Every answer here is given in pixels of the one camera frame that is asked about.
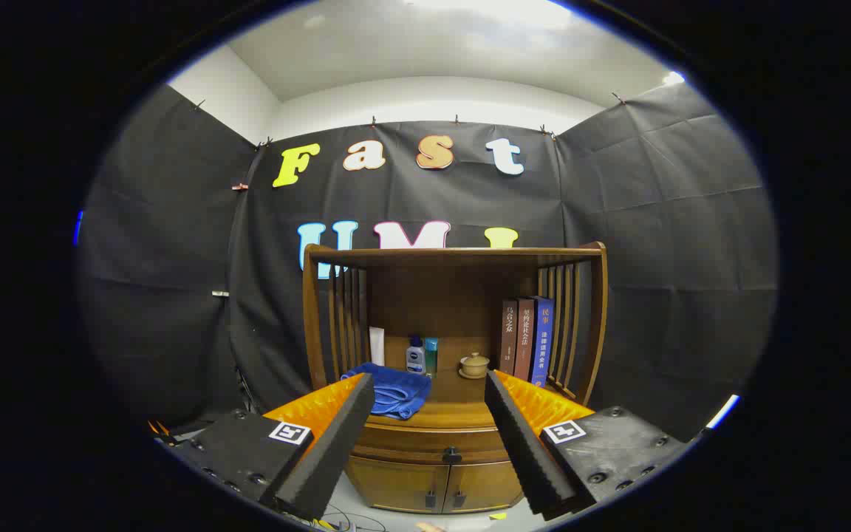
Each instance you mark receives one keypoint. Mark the blue towel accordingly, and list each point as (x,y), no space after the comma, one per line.
(396,388)

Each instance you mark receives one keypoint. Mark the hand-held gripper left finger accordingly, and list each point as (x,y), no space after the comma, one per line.
(337,443)

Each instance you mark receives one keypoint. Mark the blue book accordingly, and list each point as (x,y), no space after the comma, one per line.
(542,340)

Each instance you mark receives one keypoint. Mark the reddish brown book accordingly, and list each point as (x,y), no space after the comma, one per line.
(524,336)

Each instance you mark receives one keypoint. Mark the wooden countertop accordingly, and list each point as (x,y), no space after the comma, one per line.
(455,395)

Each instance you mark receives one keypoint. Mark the teal glass bottle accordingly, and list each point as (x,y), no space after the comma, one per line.
(431,355)

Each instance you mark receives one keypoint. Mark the white tube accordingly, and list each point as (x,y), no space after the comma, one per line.
(377,346)

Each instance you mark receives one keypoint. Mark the beige lidded teacup with saucer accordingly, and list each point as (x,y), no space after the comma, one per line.
(474,365)

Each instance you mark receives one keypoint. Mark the dark brown book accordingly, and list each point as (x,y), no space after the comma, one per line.
(508,336)

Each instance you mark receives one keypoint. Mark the wooden cabinet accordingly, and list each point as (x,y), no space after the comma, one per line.
(440,295)

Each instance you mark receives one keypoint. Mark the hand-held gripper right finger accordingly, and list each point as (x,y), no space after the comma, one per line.
(521,443)

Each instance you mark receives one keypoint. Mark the white lotion bottle blue cap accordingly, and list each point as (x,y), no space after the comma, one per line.
(415,358)

